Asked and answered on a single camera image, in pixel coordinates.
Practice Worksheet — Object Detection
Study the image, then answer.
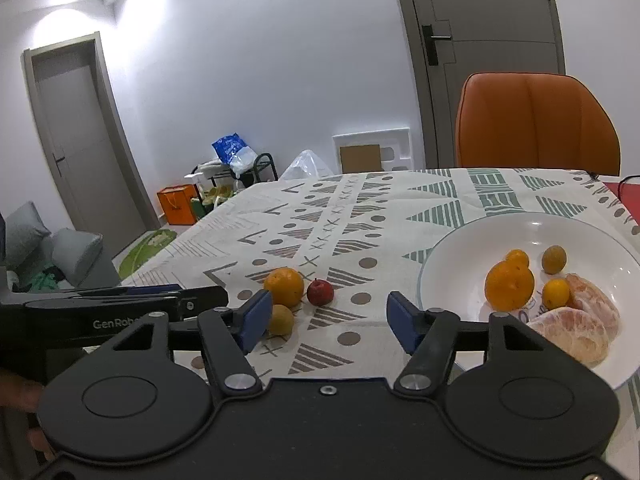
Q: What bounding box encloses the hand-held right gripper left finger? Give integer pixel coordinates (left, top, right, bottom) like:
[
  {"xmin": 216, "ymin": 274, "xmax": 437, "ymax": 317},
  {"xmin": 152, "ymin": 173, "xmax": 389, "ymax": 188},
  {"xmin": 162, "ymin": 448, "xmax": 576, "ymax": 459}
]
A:
[{"xmin": 97, "ymin": 289, "xmax": 274, "ymax": 398}]

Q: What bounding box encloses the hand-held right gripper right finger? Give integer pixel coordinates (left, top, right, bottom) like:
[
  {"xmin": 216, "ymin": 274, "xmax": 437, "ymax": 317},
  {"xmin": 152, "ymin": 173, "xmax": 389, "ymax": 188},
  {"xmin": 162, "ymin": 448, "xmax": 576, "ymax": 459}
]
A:
[{"xmin": 386, "ymin": 290, "xmax": 557, "ymax": 397}]

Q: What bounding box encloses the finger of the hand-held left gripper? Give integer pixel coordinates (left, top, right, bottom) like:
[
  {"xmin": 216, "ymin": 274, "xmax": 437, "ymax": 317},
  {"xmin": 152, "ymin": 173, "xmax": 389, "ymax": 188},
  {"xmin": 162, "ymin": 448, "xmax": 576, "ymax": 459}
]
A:
[
  {"xmin": 70, "ymin": 286, "xmax": 229, "ymax": 322},
  {"xmin": 75, "ymin": 284, "xmax": 184, "ymax": 298}
]

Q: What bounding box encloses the brown green round fruit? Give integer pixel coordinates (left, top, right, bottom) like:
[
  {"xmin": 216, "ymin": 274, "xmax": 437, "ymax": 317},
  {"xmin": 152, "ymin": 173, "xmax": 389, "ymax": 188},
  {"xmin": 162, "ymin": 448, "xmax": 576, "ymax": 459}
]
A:
[
  {"xmin": 267, "ymin": 304, "xmax": 294, "ymax": 337},
  {"xmin": 541, "ymin": 245, "xmax": 567, "ymax": 275}
]

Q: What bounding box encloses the large orange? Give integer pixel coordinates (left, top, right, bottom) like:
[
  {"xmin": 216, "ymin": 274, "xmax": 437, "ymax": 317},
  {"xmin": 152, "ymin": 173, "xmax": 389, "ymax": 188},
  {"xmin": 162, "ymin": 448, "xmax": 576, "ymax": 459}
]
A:
[
  {"xmin": 263, "ymin": 268, "xmax": 305, "ymax": 308},
  {"xmin": 484, "ymin": 260, "xmax": 535, "ymax": 311}
]

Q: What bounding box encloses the small red plum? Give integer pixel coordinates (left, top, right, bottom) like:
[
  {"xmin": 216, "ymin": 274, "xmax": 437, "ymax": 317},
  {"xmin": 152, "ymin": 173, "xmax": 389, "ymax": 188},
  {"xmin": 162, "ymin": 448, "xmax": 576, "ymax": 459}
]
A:
[{"xmin": 306, "ymin": 279, "xmax": 334, "ymax": 307}]

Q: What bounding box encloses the white deep plate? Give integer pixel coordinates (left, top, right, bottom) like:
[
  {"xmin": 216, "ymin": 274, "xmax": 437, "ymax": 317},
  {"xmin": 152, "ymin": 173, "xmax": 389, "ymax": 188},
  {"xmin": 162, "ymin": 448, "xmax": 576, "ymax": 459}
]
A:
[{"xmin": 419, "ymin": 211, "xmax": 640, "ymax": 391}]

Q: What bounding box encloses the peeled pomelo piece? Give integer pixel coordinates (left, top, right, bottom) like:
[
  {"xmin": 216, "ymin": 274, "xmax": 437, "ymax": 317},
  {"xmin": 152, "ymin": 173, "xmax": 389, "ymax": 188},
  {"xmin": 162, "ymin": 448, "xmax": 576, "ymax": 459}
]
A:
[
  {"xmin": 527, "ymin": 308, "xmax": 612, "ymax": 365},
  {"xmin": 565, "ymin": 273, "xmax": 621, "ymax": 333}
]

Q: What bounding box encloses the person's left hand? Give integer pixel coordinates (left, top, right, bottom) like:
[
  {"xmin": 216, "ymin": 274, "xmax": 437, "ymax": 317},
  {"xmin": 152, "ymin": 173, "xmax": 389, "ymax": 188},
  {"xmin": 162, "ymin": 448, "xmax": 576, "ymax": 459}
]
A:
[{"xmin": 0, "ymin": 367, "xmax": 56, "ymax": 463}]

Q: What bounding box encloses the green leaf rug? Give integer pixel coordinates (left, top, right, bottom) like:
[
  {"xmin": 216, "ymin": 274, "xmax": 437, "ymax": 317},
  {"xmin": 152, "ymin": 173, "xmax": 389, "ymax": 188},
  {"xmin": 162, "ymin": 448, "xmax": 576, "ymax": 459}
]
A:
[{"xmin": 119, "ymin": 230, "xmax": 177, "ymax": 271}]

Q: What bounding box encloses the grey sofa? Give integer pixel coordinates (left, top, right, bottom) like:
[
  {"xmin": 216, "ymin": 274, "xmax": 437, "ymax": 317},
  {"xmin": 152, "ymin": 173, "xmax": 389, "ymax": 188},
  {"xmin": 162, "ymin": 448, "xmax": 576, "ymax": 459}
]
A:
[{"xmin": 0, "ymin": 201, "xmax": 121, "ymax": 293}]

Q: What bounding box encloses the orange gift box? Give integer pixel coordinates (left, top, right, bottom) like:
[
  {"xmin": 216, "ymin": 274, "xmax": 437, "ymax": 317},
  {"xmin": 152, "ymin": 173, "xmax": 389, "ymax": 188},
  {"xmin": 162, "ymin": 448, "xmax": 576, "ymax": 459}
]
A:
[{"xmin": 157, "ymin": 185, "xmax": 201, "ymax": 225}]

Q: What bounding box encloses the patterned tablecloth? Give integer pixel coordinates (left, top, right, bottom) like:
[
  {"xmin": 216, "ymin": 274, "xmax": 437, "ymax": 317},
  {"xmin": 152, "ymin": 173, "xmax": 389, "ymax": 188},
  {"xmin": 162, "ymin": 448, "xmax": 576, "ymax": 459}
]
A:
[{"xmin": 112, "ymin": 167, "xmax": 640, "ymax": 461}]

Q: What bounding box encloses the black metal rack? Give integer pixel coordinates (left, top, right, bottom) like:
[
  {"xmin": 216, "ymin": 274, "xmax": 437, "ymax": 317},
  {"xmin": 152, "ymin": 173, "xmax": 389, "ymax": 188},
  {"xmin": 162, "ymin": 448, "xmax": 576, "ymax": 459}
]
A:
[{"xmin": 197, "ymin": 152, "xmax": 278, "ymax": 193}]

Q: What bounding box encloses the blue and white bag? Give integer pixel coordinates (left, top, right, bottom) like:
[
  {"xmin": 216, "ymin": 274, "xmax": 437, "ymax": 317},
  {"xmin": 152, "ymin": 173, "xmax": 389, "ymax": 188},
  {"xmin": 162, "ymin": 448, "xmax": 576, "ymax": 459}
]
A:
[{"xmin": 211, "ymin": 133, "xmax": 258, "ymax": 171}]

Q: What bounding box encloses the clear plastic bag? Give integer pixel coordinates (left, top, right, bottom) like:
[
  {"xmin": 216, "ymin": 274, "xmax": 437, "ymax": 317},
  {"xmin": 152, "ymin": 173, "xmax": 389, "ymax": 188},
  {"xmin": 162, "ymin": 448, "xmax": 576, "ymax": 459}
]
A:
[{"xmin": 279, "ymin": 149, "xmax": 335, "ymax": 181}]

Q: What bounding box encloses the brown cardboard piece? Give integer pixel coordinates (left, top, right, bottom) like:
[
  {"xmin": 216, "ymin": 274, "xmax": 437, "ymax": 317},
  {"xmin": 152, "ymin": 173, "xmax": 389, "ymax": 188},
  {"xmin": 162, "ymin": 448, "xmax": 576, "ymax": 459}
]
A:
[{"xmin": 340, "ymin": 145, "xmax": 383, "ymax": 173}]

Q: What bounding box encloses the white foam packaging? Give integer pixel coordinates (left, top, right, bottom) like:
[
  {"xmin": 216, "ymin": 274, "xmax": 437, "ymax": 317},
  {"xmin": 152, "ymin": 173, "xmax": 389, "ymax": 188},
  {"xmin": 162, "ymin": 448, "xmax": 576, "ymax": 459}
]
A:
[{"xmin": 332, "ymin": 127, "xmax": 413, "ymax": 175}]

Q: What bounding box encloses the orange leather chair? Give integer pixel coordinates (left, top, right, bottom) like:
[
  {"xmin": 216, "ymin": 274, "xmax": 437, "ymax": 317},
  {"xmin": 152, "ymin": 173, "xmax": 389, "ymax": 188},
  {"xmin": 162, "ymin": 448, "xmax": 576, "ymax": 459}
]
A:
[{"xmin": 455, "ymin": 72, "xmax": 622, "ymax": 177}]

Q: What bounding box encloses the grey door with black lock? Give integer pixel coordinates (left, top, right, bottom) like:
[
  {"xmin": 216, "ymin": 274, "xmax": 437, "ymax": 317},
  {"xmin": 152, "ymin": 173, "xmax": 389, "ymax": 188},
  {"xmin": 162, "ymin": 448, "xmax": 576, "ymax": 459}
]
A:
[{"xmin": 390, "ymin": 0, "xmax": 568, "ymax": 171}]

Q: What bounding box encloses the grey door with lever handle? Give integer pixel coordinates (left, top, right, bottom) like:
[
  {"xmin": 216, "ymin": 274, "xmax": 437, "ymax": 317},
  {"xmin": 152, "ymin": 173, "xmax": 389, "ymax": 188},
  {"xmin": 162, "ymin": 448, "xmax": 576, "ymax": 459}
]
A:
[{"xmin": 22, "ymin": 34, "xmax": 151, "ymax": 233}]

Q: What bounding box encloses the black door lock handle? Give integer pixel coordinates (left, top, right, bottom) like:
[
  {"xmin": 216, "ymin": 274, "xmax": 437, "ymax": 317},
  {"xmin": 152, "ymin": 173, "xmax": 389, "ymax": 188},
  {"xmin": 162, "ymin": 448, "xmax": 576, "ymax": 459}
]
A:
[{"xmin": 421, "ymin": 24, "xmax": 452, "ymax": 66}]

